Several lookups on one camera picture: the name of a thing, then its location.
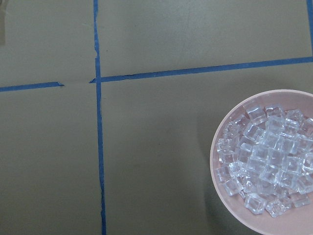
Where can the pile of clear ice cubes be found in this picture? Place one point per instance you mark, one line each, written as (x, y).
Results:
(266, 157)

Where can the pink bowl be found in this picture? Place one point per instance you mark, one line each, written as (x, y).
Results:
(297, 221)

